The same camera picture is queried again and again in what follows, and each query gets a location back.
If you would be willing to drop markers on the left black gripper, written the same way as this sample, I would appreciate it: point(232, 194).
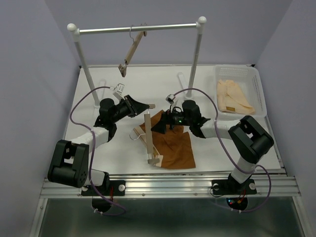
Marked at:
point(134, 107)

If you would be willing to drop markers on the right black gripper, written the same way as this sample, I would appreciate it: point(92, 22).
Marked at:
point(166, 117)

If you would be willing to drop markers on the wooden clip hanger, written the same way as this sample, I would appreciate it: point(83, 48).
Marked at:
point(148, 133)
point(123, 67)

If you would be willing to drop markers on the brown underwear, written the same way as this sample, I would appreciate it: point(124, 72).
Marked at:
point(172, 150)

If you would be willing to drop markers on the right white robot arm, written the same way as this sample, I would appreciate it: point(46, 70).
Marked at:
point(250, 139)

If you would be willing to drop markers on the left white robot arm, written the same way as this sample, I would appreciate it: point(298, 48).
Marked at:
point(69, 164)

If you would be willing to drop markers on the beige underwear in basket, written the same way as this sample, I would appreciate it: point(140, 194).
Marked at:
point(231, 99)

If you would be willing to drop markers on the white plastic basket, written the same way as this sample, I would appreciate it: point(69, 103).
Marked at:
point(249, 80)

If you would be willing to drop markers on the white metal clothes rack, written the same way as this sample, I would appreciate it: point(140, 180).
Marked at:
point(77, 33)

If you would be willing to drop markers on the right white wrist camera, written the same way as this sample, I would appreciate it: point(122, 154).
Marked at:
point(172, 100)

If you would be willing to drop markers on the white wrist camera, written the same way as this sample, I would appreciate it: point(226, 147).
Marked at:
point(118, 90)
point(172, 100)

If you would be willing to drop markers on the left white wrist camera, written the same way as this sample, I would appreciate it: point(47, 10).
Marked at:
point(118, 90)

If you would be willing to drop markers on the aluminium mounting rail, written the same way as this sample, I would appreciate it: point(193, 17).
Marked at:
point(171, 186)

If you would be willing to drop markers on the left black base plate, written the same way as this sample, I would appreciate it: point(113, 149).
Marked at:
point(110, 190)

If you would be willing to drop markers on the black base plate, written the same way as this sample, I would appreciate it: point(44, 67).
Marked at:
point(110, 190)
point(235, 193)

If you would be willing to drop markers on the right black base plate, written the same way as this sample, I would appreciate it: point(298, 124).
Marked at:
point(235, 193)

